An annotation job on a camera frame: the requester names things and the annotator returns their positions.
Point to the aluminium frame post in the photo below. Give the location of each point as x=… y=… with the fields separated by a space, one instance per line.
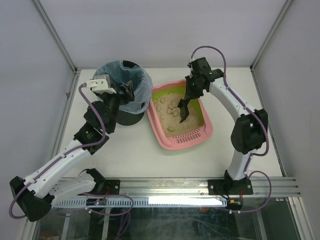
x=54 y=34
x=277 y=22

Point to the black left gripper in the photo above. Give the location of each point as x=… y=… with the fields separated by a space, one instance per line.
x=122 y=89

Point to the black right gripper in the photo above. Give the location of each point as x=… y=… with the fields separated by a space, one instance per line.
x=189 y=92

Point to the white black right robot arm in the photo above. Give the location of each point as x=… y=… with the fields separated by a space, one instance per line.
x=250 y=129

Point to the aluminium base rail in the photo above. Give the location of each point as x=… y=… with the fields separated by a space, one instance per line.
x=255 y=187

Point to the black slotted litter scoop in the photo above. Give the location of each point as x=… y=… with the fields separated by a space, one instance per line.
x=183 y=106

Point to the black trash bin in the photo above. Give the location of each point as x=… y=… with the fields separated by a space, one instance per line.
x=131 y=113

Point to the left aluminium frame post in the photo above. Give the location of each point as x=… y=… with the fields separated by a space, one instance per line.
x=54 y=34

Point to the right aluminium frame post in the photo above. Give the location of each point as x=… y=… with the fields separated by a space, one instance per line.
x=277 y=22

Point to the blue plastic bin liner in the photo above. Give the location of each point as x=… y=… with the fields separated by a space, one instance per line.
x=113 y=70

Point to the beige cat litter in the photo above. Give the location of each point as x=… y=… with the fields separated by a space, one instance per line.
x=169 y=115

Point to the pink green litter box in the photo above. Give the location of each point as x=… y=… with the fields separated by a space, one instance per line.
x=183 y=140

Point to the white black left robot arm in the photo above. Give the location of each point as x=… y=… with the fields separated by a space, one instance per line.
x=36 y=194

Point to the white slotted cable duct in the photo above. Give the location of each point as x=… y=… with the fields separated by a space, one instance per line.
x=142 y=202

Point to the litter clump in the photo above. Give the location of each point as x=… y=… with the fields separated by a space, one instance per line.
x=171 y=129

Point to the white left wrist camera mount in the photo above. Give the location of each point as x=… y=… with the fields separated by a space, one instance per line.
x=100 y=84

